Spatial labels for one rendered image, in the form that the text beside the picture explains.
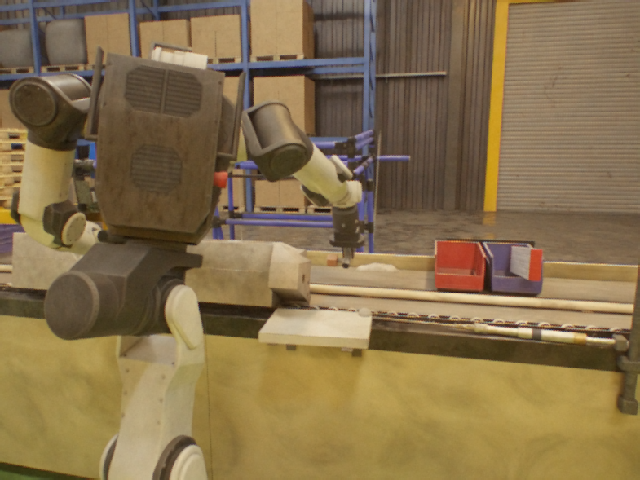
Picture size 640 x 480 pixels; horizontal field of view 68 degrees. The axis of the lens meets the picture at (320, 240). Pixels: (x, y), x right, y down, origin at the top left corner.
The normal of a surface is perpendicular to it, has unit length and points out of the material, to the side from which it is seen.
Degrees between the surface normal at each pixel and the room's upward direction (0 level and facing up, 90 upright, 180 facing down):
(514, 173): 90
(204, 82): 76
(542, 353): 90
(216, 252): 80
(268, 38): 90
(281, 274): 71
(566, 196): 90
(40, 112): 101
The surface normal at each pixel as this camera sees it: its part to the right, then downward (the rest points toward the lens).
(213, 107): 0.23, -0.07
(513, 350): -0.23, 0.17
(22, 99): 0.01, 0.37
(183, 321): 0.95, 0.06
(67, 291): -0.31, -0.11
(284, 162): 0.33, 0.78
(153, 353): -0.06, -0.94
